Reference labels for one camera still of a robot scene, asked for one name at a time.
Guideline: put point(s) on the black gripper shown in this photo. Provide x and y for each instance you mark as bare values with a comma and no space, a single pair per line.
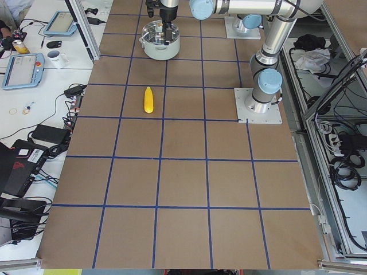
167,14

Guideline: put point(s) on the glass pot lid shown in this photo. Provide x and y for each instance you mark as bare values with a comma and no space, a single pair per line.
153,33

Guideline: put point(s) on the yellow corn cob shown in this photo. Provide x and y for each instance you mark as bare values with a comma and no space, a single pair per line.
148,102

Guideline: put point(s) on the pale green cooking pot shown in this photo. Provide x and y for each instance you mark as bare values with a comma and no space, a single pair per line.
162,52

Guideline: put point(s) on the person hand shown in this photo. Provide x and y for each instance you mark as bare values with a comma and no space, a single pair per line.
5,31

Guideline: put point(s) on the far blue teach pendant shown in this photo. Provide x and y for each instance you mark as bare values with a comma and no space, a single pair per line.
61,24

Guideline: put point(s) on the blue teach pendant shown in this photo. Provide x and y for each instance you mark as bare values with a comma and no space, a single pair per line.
61,24
24,71

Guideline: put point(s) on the black power adapter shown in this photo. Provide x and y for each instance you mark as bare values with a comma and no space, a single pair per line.
75,90

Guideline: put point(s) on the white mug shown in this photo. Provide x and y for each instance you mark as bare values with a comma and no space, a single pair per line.
58,59

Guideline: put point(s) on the red black power strip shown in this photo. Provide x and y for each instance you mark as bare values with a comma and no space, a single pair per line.
73,108

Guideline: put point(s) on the black cloth bundle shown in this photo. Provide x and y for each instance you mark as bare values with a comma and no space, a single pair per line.
310,42

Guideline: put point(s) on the near blue teach pendant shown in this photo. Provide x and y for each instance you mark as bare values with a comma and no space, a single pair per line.
24,71

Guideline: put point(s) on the yellow drink can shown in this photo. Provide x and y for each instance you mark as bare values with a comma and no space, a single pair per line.
20,47

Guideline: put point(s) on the white crumpled cloth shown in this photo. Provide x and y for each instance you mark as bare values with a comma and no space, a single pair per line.
314,61

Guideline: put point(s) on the large black power brick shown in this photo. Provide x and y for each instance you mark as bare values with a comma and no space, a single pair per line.
51,134

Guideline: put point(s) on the white power strip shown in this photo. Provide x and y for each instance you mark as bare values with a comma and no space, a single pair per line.
335,144

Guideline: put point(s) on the black laptop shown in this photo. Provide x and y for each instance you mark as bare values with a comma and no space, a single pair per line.
19,164

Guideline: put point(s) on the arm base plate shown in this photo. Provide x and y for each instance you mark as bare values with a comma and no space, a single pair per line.
252,112
235,29

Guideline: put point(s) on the aluminium frame post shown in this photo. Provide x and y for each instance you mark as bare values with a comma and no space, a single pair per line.
80,19

